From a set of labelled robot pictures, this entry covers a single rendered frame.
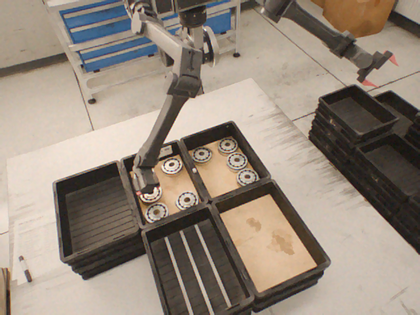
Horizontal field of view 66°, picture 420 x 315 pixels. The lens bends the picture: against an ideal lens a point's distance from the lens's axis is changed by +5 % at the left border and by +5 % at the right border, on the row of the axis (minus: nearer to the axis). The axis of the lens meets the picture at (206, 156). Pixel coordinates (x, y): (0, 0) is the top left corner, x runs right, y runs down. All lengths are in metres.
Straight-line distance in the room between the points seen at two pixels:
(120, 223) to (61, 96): 2.38
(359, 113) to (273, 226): 1.29
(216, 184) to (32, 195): 0.97
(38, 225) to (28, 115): 1.96
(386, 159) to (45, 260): 2.02
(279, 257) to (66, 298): 0.89
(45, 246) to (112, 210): 0.36
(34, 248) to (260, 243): 1.03
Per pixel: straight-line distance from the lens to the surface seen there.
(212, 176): 1.49
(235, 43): 3.64
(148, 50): 3.26
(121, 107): 3.25
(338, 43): 1.35
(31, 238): 1.74
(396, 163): 2.34
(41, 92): 3.79
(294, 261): 1.32
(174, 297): 1.28
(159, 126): 1.10
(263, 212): 1.39
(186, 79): 0.99
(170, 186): 1.48
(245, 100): 2.06
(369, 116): 2.41
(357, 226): 1.61
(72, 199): 1.60
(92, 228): 1.48
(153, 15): 1.35
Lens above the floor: 2.05
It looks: 51 degrees down
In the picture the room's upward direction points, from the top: 6 degrees counter-clockwise
